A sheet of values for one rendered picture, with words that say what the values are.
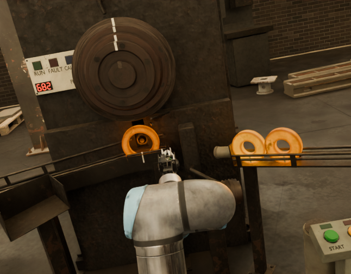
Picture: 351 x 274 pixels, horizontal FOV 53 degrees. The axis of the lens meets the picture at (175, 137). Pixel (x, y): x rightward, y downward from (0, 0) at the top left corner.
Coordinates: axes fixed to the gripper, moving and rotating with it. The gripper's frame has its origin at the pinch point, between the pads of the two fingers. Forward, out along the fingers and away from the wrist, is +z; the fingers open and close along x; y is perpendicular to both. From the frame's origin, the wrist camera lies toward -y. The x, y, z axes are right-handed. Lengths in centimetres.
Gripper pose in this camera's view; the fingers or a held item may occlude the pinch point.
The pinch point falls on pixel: (167, 153)
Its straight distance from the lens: 156.3
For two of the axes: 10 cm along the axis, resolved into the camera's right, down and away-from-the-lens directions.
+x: -9.9, 1.7, 0.2
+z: -0.9, -5.9, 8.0
